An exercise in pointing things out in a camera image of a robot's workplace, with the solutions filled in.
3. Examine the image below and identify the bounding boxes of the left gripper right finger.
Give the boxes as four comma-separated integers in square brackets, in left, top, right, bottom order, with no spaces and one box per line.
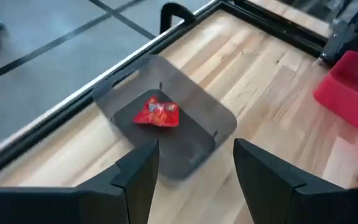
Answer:
[232,138,358,224]

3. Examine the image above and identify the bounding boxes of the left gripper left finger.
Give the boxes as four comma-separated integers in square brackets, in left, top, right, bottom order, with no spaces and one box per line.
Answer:
[0,139,160,224]

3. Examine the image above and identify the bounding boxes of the red plastic bin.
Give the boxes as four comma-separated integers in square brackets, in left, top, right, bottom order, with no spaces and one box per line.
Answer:
[312,49,358,141]

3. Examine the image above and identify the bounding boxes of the red Skittles packet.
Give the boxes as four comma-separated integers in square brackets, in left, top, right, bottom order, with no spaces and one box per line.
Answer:
[132,95,181,128]

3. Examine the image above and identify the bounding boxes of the grey translucent plastic bin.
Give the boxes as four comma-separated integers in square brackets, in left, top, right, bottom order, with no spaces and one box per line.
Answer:
[91,54,238,182]

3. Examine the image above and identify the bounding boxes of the black curved bracket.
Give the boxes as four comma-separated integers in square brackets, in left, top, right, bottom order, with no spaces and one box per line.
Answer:
[159,2,198,35]

